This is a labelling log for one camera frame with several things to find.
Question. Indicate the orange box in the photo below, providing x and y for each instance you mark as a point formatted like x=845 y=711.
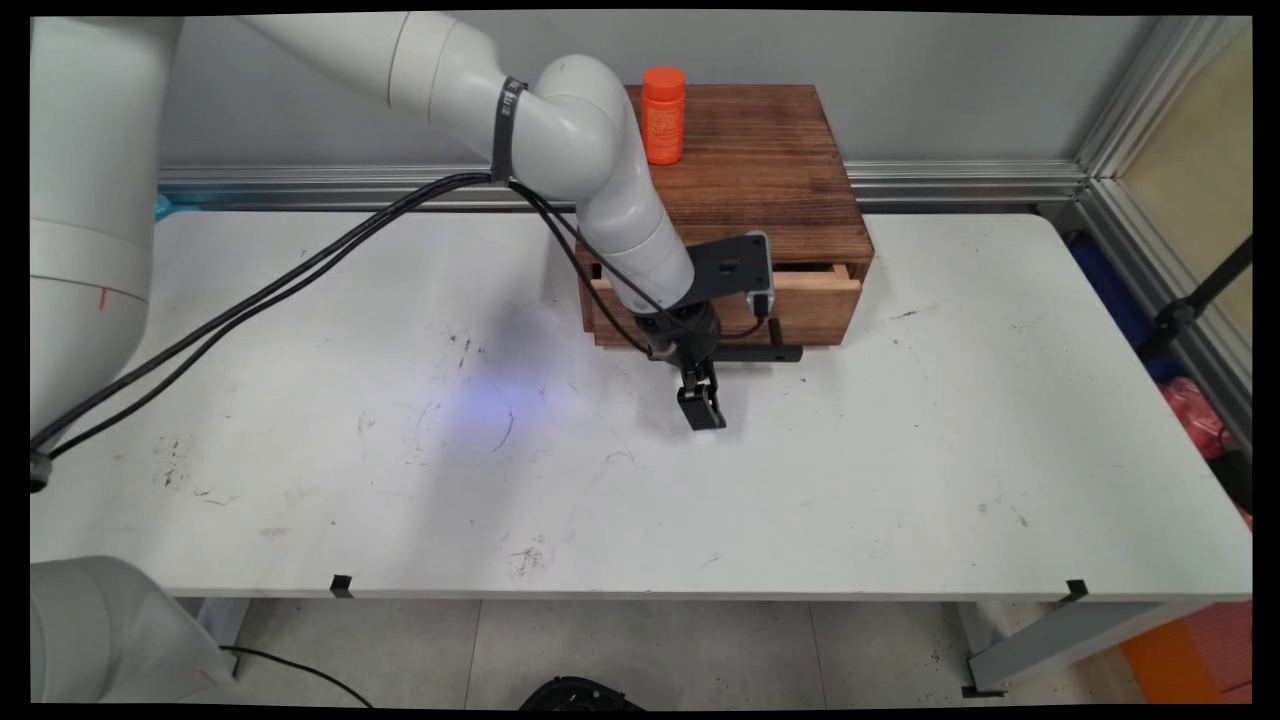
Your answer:
x=1190 y=655

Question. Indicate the teal object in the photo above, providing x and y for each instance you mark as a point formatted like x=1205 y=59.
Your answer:
x=163 y=208

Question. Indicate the grey table leg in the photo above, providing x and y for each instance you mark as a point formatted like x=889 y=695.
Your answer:
x=1060 y=645

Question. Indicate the blue crumpled cloth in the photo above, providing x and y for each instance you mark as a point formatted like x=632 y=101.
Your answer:
x=1110 y=290

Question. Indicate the orange plastic bottle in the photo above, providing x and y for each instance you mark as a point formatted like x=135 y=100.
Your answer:
x=663 y=115

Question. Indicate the black tape strip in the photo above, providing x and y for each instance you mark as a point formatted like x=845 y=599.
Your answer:
x=341 y=586
x=1076 y=591

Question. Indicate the pink plastic bag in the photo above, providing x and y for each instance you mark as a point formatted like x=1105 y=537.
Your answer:
x=1195 y=415

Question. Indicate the dark wooden drawer box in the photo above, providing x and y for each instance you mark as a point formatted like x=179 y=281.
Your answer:
x=760 y=170

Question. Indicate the aluminium frame post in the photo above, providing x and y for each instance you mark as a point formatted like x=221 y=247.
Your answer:
x=1120 y=95

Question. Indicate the light wooden drawer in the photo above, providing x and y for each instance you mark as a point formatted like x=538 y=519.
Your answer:
x=810 y=278

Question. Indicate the black camera bracket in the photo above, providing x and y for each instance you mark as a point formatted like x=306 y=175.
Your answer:
x=730 y=265

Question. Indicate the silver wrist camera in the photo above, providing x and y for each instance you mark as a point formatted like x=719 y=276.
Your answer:
x=762 y=300

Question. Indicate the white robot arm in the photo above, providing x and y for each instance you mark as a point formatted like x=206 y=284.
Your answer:
x=590 y=150

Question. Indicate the black round floor object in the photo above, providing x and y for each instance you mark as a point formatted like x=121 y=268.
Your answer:
x=580 y=695

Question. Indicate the aluminium frame rail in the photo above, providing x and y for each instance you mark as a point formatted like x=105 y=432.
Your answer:
x=1180 y=330

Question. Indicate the black stand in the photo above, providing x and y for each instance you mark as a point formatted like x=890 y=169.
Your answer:
x=1175 y=315

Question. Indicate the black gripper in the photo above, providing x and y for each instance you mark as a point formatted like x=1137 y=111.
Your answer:
x=690 y=335

